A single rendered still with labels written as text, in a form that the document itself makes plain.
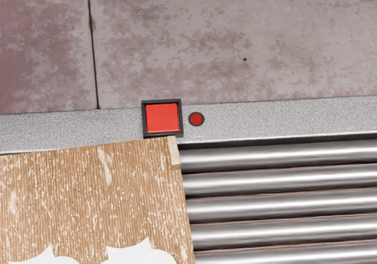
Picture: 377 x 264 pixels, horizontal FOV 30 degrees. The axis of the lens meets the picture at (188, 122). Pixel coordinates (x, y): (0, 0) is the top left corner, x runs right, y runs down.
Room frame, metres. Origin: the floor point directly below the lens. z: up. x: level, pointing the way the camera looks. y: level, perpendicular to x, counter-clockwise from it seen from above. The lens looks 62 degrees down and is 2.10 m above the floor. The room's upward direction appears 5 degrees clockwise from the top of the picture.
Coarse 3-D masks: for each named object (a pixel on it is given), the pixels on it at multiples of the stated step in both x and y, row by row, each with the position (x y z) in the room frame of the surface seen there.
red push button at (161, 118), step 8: (152, 104) 0.65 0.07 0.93; (160, 104) 0.65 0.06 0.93; (168, 104) 0.65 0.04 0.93; (176, 104) 0.65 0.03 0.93; (152, 112) 0.63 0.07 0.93; (160, 112) 0.63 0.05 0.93; (168, 112) 0.64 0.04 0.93; (176, 112) 0.64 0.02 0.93; (152, 120) 0.62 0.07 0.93; (160, 120) 0.62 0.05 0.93; (168, 120) 0.62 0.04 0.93; (176, 120) 0.62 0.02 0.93; (152, 128) 0.60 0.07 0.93; (160, 128) 0.60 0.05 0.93; (168, 128) 0.60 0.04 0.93; (176, 128) 0.60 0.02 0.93
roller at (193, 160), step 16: (288, 144) 0.60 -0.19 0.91; (304, 144) 0.60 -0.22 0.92; (320, 144) 0.60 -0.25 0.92; (336, 144) 0.60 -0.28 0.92; (352, 144) 0.60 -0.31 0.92; (368, 144) 0.61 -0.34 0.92; (192, 160) 0.55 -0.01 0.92; (208, 160) 0.55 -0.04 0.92; (224, 160) 0.55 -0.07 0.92; (240, 160) 0.55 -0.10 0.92; (256, 160) 0.56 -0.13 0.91; (272, 160) 0.56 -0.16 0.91; (288, 160) 0.56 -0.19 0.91; (304, 160) 0.57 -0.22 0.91; (320, 160) 0.57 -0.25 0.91; (336, 160) 0.58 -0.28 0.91; (352, 160) 0.58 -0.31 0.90; (368, 160) 0.58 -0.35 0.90
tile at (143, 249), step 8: (144, 240) 0.38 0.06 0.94; (112, 248) 0.36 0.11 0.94; (120, 248) 0.36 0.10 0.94; (128, 248) 0.36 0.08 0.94; (136, 248) 0.36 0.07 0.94; (144, 248) 0.36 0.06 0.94; (112, 256) 0.34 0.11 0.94; (120, 256) 0.35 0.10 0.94; (128, 256) 0.35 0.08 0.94; (136, 256) 0.35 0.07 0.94; (144, 256) 0.35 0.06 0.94; (152, 256) 0.35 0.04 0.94; (160, 256) 0.35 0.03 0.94; (168, 256) 0.35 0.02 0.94
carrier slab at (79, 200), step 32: (0, 160) 0.51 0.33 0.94; (32, 160) 0.51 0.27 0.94; (64, 160) 0.52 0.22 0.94; (96, 160) 0.52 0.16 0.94; (128, 160) 0.53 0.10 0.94; (160, 160) 0.53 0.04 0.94; (0, 192) 0.45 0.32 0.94; (32, 192) 0.45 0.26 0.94; (64, 192) 0.46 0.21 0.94; (96, 192) 0.46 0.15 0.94; (128, 192) 0.47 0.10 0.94; (160, 192) 0.47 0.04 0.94; (0, 224) 0.39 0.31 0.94; (32, 224) 0.39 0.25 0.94; (64, 224) 0.40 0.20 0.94; (96, 224) 0.40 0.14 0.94; (128, 224) 0.41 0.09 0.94; (160, 224) 0.41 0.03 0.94; (0, 256) 0.33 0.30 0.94; (32, 256) 0.34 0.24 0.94; (96, 256) 0.35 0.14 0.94; (192, 256) 0.36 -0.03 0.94
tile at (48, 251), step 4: (48, 248) 0.35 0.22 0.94; (44, 252) 0.34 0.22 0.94; (48, 252) 0.34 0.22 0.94; (52, 252) 0.34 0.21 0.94; (40, 256) 0.33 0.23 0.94; (44, 256) 0.34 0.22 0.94; (48, 256) 0.34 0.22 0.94; (52, 256) 0.34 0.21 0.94; (60, 256) 0.34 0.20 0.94; (64, 256) 0.34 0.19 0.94; (28, 260) 0.33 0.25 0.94; (32, 260) 0.33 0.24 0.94; (36, 260) 0.33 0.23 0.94; (40, 260) 0.33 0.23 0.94; (44, 260) 0.33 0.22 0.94; (48, 260) 0.33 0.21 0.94; (52, 260) 0.33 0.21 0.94; (56, 260) 0.33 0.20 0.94; (60, 260) 0.33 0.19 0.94; (64, 260) 0.33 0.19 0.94; (68, 260) 0.33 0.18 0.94; (72, 260) 0.33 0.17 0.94
